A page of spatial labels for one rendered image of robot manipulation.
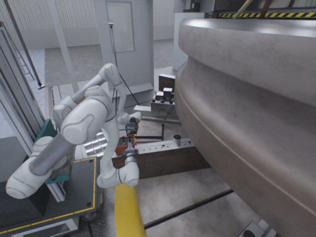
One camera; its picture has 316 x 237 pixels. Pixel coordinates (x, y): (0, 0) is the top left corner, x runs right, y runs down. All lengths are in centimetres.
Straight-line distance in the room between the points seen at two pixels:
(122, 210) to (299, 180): 161
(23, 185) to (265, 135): 133
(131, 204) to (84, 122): 151
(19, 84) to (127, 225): 157
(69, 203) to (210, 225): 128
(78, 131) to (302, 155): 99
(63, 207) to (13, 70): 120
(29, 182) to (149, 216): 97
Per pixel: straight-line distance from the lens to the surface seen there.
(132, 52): 437
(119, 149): 148
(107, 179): 115
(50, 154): 92
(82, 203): 180
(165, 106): 242
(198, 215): 166
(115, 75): 155
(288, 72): 78
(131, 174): 112
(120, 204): 207
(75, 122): 66
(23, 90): 152
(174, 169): 181
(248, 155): 104
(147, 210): 165
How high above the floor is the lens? 178
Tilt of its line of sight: 33 degrees down
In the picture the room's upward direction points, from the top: straight up
